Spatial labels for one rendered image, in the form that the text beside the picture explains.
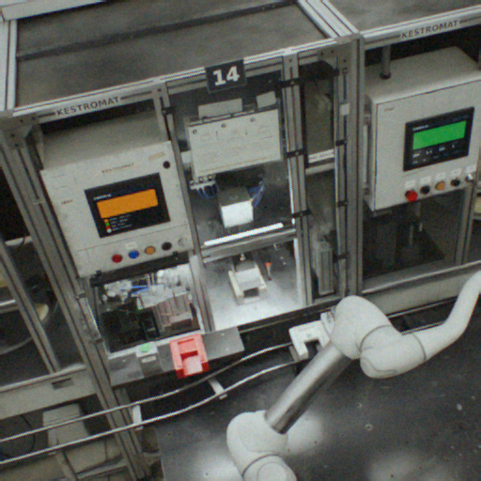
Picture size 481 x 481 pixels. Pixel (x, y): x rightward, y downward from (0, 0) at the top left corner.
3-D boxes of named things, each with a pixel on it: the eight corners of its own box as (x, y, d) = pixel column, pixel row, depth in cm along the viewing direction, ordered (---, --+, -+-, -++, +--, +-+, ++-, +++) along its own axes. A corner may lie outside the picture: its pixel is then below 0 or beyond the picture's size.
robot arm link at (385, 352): (426, 346, 201) (401, 318, 211) (374, 368, 198) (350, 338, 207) (424, 373, 210) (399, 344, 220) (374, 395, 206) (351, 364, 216)
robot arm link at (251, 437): (233, 483, 227) (210, 433, 243) (265, 488, 238) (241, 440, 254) (380, 321, 206) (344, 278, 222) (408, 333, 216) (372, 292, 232)
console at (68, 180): (80, 283, 234) (39, 177, 204) (76, 234, 255) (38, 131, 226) (195, 254, 238) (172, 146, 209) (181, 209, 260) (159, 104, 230)
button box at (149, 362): (143, 376, 258) (136, 356, 250) (140, 361, 263) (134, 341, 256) (162, 370, 258) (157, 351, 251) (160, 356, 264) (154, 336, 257)
